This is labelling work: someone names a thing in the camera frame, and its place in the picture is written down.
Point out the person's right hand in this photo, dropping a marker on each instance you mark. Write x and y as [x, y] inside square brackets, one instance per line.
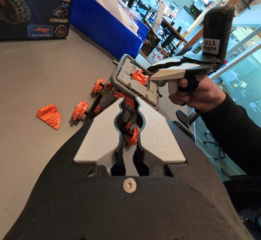
[208, 95]

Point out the black product box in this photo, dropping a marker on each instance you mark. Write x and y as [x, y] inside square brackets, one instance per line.
[149, 40]

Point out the dark blue toy kit box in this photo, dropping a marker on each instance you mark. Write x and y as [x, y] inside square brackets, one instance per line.
[30, 9]

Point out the orange wedge plate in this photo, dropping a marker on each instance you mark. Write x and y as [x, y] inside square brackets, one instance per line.
[49, 116]

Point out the black desk stand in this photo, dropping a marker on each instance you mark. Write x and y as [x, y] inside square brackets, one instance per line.
[183, 117]

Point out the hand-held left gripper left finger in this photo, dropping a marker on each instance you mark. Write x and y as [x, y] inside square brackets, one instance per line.
[97, 140]

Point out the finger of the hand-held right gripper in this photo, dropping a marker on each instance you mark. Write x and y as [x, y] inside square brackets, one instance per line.
[169, 74]
[173, 61]

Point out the person's right forearm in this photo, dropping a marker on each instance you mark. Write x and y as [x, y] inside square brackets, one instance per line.
[234, 131]

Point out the grey brick robot model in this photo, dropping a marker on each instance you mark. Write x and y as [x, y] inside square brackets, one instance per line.
[138, 88]

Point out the blue plastic storage bin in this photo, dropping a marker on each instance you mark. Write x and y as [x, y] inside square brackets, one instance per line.
[102, 25]

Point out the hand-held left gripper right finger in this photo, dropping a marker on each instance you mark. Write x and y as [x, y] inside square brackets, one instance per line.
[163, 140]

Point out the black beam wheel frame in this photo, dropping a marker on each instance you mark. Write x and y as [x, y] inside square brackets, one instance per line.
[97, 103]

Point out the orange crown gear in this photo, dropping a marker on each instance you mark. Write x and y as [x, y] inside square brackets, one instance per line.
[136, 78]

